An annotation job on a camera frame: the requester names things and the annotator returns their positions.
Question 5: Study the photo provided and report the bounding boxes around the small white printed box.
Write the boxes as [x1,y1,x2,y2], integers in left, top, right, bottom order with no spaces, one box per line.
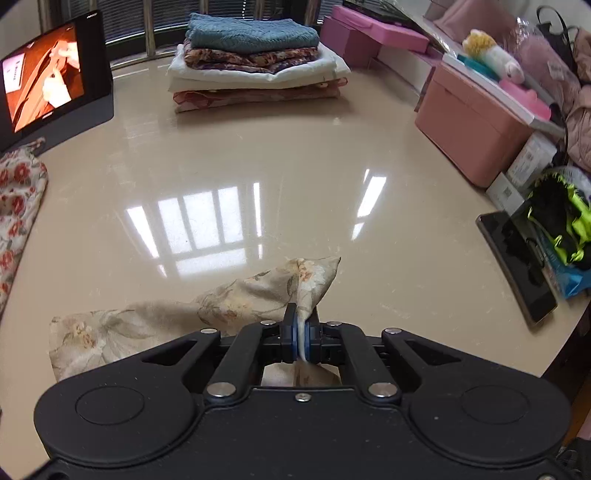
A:
[486,172,527,211]

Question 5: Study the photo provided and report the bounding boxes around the red floral garment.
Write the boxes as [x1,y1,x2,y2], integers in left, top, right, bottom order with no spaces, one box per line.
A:
[0,137,49,319]

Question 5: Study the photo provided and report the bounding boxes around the folded white garment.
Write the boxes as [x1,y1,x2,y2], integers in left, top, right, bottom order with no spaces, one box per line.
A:
[166,44,352,92]

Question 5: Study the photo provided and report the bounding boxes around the pink storage box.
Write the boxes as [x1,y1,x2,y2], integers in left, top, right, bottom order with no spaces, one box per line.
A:
[414,62,534,188]

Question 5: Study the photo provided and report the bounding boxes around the black tablet with keyboard cover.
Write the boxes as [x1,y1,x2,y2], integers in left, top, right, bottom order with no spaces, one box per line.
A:
[0,10,115,153]

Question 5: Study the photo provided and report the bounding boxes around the folded pink floral garment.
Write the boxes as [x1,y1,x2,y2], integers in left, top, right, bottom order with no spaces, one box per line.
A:
[172,78,348,114]

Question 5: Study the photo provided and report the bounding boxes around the white cardboard box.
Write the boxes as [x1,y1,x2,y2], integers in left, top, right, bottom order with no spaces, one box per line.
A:
[376,44,437,112]

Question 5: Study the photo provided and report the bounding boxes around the black handbag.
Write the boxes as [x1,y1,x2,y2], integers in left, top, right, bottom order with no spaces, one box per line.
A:
[536,6,583,70]

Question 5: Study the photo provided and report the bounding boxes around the clear bag with pink garment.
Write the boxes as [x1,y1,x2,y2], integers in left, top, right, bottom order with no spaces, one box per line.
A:
[512,18,583,116]

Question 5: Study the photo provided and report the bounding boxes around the white board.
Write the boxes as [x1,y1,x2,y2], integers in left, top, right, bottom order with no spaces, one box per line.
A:
[443,52,568,138]

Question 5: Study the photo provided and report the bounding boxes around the pink cardboard box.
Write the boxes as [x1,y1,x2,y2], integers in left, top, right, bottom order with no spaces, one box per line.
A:
[320,16,385,70]

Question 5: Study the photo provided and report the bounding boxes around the white carton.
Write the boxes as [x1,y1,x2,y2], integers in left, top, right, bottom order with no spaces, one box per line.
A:
[507,133,558,188]

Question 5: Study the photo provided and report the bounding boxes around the yellow and white plush toy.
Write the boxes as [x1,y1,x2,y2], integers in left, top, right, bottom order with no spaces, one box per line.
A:
[462,28,526,84]

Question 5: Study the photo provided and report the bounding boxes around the dark window blinds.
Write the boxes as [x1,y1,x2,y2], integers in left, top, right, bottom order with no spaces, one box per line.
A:
[37,0,342,47]

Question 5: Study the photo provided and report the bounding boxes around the black smartphone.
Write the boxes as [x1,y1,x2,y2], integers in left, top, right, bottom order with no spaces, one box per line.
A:
[476,211,558,328]

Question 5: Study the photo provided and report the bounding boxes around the teal small item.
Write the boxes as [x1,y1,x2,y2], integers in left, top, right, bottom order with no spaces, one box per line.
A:
[457,54,499,82]

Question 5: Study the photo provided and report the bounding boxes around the steel window railing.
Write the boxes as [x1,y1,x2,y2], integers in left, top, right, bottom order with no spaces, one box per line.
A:
[106,0,185,70]

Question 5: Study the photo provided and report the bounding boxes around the folded teal knitted garment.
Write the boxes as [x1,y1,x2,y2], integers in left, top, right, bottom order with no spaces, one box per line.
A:
[185,13,320,54]

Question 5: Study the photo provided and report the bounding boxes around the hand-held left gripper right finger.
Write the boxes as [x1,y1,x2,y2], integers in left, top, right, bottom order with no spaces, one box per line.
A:
[305,307,504,404]

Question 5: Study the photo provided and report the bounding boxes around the blue packet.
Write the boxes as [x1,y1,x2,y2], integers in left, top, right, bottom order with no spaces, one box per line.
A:
[536,226,591,300]

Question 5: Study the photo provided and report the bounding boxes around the dark flat item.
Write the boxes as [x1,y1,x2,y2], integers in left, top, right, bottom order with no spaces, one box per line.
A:
[344,0,416,24]

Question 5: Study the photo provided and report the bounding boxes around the beige smocked floral garment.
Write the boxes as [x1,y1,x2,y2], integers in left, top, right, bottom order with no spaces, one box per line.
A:
[48,256,342,387]

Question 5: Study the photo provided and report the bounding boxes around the pink padded jacket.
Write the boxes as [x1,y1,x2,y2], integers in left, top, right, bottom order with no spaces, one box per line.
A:
[561,25,591,174]

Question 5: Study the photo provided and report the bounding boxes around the folded dark floral garment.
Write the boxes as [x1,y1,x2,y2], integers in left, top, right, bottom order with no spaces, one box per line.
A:
[182,39,321,75]

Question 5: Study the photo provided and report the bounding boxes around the black and neon green garment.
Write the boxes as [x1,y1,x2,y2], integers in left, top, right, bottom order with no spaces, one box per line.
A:
[524,167,591,268]

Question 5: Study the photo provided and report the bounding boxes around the pink plastic toy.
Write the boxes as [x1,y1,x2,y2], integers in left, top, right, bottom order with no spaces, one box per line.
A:
[499,78,552,121]

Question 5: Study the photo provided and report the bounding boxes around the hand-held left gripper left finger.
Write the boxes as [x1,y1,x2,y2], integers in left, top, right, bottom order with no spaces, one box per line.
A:
[106,305,301,402]

